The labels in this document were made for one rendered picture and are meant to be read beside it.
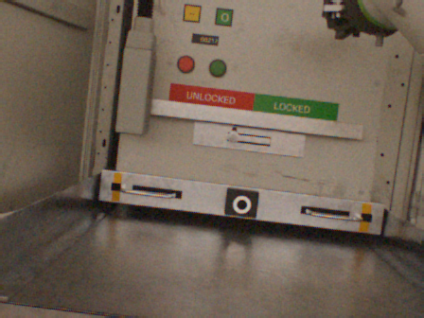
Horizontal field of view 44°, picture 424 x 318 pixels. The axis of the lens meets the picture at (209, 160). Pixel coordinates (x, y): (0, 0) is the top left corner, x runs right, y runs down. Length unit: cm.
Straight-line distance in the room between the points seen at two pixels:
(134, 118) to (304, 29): 36
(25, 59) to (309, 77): 52
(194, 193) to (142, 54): 28
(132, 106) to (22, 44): 24
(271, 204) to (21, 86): 51
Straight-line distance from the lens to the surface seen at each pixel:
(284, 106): 100
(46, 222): 75
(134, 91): 89
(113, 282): 63
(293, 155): 100
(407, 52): 125
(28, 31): 102
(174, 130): 99
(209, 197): 99
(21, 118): 102
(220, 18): 101
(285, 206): 100
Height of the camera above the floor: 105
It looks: 5 degrees down
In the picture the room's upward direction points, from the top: 7 degrees clockwise
